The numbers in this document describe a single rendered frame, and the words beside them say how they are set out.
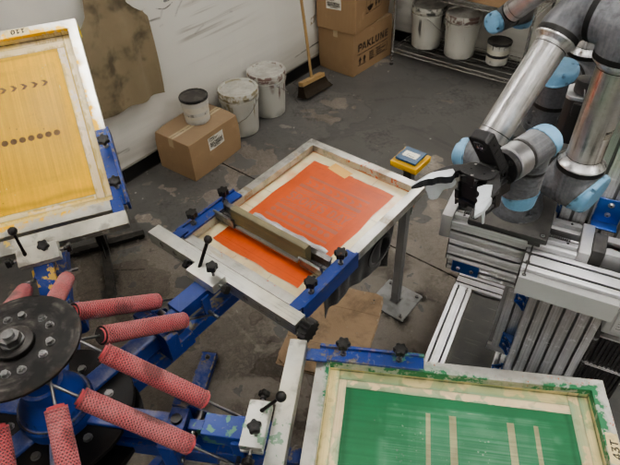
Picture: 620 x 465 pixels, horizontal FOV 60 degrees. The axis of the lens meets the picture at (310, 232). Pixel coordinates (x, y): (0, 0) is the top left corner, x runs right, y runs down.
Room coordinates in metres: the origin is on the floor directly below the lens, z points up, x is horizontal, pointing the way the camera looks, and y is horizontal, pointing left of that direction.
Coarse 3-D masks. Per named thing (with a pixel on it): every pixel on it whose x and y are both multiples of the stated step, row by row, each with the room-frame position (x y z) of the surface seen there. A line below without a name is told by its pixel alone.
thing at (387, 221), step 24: (312, 144) 2.00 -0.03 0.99; (288, 168) 1.87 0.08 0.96; (360, 168) 1.83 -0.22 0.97; (240, 192) 1.69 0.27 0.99; (408, 192) 1.63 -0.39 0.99; (384, 216) 1.50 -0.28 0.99; (192, 240) 1.42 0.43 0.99; (360, 240) 1.38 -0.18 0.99; (240, 264) 1.29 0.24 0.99; (264, 288) 1.17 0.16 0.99
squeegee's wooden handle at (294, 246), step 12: (240, 216) 1.47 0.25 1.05; (252, 216) 1.46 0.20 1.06; (252, 228) 1.43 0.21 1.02; (264, 228) 1.39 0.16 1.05; (276, 228) 1.38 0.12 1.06; (276, 240) 1.36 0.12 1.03; (288, 240) 1.32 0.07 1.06; (300, 240) 1.32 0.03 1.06; (288, 252) 1.32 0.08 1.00; (300, 252) 1.29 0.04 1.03
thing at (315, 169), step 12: (312, 168) 1.87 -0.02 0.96; (324, 168) 1.86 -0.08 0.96; (300, 180) 1.79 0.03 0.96; (324, 180) 1.78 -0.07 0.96; (336, 180) 1.78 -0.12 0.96; (348, 180) 1.77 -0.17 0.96; (276, 192) 1.72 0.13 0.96; (288, 192) 1.71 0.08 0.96; (264, 204) 1.65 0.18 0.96; (264, 216) 1.57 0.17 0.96; (228, 228) 1.51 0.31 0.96; (288, 228) 1.50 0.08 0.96; (216, 240) 1.45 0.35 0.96; (228, 240) 1.45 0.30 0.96; (240, 240) 1.44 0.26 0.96; (252, 240) 1.44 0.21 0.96; (240, 252) 1.38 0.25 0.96; (252, 252) 1.38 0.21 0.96; (264, 252) 1.38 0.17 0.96
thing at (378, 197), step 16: (352, 192) 1.69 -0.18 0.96; (368, 192) 1.69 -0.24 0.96; (384, 192) 1.68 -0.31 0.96; (368, 208) 1.59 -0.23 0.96; (352, 224) 1.50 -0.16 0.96; (336, 240) 1.42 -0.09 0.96; (272, 256) 1.35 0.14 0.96; (272, 272) 1.27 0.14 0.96; (288, 272) 1.27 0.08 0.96; (304, 272) 1.27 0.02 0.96
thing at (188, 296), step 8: (192, 288) 1.14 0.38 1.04; (200, 288) 1.14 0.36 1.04; (176, 296) 1.11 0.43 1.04; (184, 296) 1.11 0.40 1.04; (192, 296) 1.11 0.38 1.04; (200, 296) 1.11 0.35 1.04; (168, 304) 1.08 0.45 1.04; (176, 304) 1.08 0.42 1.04; (184, 304) 1.08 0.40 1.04; (192, 304) 1.09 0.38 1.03; (200, 304) 1.11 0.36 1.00; (192, 312) 1.08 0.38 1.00
